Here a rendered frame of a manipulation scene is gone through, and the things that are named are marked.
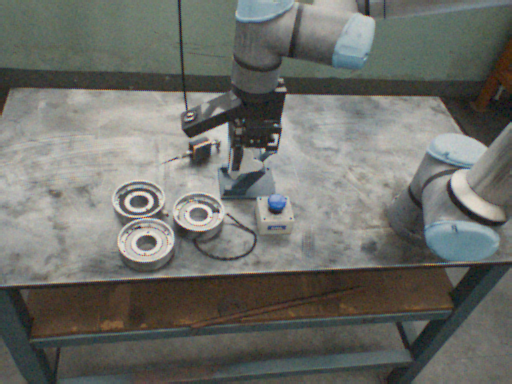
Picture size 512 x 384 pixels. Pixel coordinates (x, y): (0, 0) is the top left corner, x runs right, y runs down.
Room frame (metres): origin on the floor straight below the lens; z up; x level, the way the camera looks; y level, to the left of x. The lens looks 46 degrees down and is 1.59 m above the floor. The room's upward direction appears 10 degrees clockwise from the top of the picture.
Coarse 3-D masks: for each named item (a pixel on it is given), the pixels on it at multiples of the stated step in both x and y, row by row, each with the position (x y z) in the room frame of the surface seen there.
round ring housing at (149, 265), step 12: (132, 228) 0.59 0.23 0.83; (156, 228) 0.60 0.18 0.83; (168, 228) 0.59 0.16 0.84; (120, 240) 0.55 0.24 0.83; (132, 240) 0.56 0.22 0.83; (144, 240) 0.58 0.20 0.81; (156, 240) 0.57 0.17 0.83; (168, 240) 0.57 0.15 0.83; (120, 252) 0.52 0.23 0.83; (144, 252) 0.54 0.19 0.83; (156, 252) 0.54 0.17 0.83; (168, 252) 0.54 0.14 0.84; (132, 264) 0.51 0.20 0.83; (144, 264) 0.51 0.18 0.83; (156, 264) 0.52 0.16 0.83
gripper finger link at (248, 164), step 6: (246, 150) 0.64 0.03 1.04; (246, 156) 0.64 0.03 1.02; (252, 156) 0.64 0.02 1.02; (246, 162) 0.64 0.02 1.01; (252, 162) 0.64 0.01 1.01; (258, 162) 0.64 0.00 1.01; (240, 168) 0.64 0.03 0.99; (246, 168) 0.64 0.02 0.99; (252, 168) 0.64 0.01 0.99; (258, 168) 0.65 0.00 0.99; (234, 174) 0.63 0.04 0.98
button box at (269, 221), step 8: (264, 200) 0.71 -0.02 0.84; (288, 200) 0.72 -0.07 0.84; (256, 208) 0.70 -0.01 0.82; (264, 208) 0.69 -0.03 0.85; (272, 208) 0.69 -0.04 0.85; (288, 208) 0.70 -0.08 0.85; (256, 216) 0.69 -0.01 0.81; (264, 216) 0.66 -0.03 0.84; (272, 216) 0.67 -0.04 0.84; (280, 216) 0.67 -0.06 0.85; (288, 216) 0.68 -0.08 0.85; (264, 224) 0.65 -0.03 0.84; (272, 224) 0.65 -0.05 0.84; (280, 224) 0.66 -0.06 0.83; (288, 224) 0.66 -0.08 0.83; (264, 232) 0.65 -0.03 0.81; (272, 232) 0.66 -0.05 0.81; (280, 232) 0.66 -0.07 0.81; (288, 232) 0.67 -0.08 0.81
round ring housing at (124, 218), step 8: (128, 184) 0.69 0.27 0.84; (136, 184) 0.70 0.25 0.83; (144, 184) 0.71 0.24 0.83; (152, 184) 0.70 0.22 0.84; (120, 192) 0.67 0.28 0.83; (136, 192) 0.68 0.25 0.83; (160, 192) 0.69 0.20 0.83; (112, 200) 0.64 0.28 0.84; (128, 200) 0.66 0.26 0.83; (136, 200) 0.67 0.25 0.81; (144, 200) 0.68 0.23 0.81; (152, 200) 0.67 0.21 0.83; (160, 200) 0.67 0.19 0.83; (128, 208) 0.63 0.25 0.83; (144, 208) 0.64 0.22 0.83; (160, 208) 0.64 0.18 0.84; (120, 216) 0.61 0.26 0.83; (128, 216) 0.61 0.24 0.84; (136, 216) 0.61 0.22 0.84; (144, 216) 0.61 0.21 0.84; (152, 216) 0.62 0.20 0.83; (160, 216) 0.64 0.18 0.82
